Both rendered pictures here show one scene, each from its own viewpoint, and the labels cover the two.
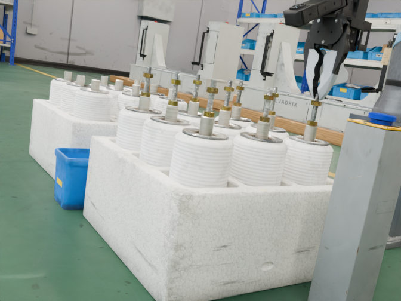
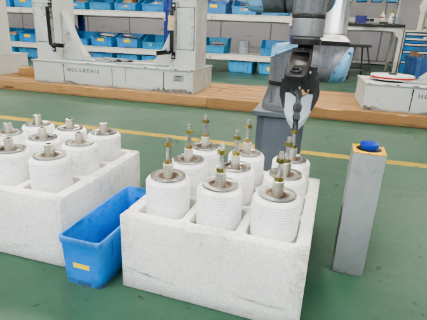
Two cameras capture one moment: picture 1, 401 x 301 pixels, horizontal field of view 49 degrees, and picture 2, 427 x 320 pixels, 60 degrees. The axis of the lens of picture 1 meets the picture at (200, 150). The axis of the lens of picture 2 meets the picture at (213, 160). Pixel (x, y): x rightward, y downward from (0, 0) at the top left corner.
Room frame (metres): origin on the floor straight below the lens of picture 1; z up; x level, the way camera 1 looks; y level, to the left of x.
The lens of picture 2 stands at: (0.25, 0.51, 0.55)
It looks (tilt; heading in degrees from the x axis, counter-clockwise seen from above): 19 degrees down; 321
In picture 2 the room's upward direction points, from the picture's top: 3 degrees clockwise
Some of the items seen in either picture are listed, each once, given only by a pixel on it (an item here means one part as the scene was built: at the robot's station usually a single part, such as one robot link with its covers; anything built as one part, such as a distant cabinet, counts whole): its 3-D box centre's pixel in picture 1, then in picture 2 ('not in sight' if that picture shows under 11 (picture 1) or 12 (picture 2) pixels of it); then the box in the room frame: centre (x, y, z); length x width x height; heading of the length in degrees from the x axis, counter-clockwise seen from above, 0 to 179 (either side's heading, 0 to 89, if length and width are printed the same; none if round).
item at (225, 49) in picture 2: not in sight; (216, 45); (4.79, -3.09, 0.36); 0.50 x 0.38 x 0.21; 129
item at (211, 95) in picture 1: (210, 103); (279, 170); (0.69, 0.00, 0.30); 0.01 x 0.01 x 0.08
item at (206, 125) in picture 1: (206, 126); (277, 188); (0.69, 0.00, 0.26); 0.02 x 0.02 x 0.03
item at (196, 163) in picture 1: (196, 189); (272, 234); (0.69, 0.00, 0.16); 0.10 x 0.10 x 0.18
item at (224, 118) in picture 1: (224, 118); (235, 161); (0.85, -0.04, 0.26); 0.02 x 0.02 x 0.03
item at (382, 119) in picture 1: (381, 120); (369, 146); (0.65, -0.26, 0.32); 0.04 x 0.04 x 0.02
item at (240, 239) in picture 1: (209, 202); (230, 226); (0.85, -0.04, 0.09); 0.39 x 0.39 x 0.18; 34
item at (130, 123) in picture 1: (138, 153); (168, 213); (0.89, 0.13, 0.16); 0.10 x 0.10 x 0.18
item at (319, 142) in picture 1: (308, 141); (291, 159); (0.82, -0.20, 0.25); 0.08 x 0.08 x 0.01
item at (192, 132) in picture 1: (205, 134); (277, 194); (0.69, 0.00, 0.25); 0.08 x 0.08 x 0.01
